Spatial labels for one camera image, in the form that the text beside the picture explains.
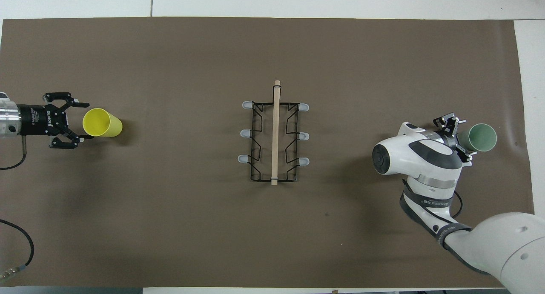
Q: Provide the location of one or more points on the pale green plastic cup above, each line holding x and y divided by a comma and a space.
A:
481, 137

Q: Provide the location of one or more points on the yellow plastic cup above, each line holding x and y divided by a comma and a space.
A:
102, 123

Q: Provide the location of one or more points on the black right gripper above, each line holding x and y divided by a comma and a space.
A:
452, 140

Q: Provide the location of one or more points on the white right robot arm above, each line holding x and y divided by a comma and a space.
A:
425, 166

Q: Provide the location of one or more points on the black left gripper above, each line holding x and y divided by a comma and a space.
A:
36, 120

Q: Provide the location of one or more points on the brown table mat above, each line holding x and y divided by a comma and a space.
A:
191, 226

